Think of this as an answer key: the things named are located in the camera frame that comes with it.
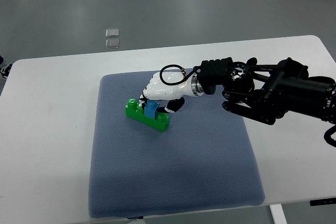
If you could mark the lower metal floor plate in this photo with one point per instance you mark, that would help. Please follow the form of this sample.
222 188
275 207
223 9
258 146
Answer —
112 43

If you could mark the black table control panel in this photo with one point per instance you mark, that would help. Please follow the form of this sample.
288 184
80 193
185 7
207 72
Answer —
322 202

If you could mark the white table leg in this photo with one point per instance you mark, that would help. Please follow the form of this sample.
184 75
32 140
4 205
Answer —
277 213

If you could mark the green four-stud toy block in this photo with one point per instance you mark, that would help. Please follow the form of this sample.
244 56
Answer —
135 111

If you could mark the left robot hand tip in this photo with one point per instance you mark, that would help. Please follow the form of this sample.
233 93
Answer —
5 67

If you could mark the metal floor plate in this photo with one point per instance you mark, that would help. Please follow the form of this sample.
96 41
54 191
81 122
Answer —
112 32
112 43

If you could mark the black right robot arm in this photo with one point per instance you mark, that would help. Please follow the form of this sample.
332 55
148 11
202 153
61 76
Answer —
265 93

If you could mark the upper metal floor plate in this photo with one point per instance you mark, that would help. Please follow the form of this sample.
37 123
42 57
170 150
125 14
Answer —
112 32

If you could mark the blue-grey fabric mat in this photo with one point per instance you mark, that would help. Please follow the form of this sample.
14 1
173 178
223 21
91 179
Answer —
204 160

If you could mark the blue toy block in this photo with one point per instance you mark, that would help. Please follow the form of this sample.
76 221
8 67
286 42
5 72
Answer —
150 109

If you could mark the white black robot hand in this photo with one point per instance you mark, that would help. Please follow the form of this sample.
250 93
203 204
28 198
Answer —
171 87

